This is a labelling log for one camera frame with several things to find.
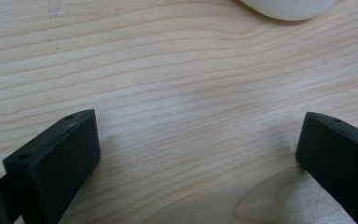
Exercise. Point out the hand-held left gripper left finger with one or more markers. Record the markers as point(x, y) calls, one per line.
point(52, 168)

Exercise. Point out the white bowl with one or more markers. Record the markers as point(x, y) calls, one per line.
point(289, 7)

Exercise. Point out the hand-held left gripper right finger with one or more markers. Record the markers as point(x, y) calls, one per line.
point(338, 155)

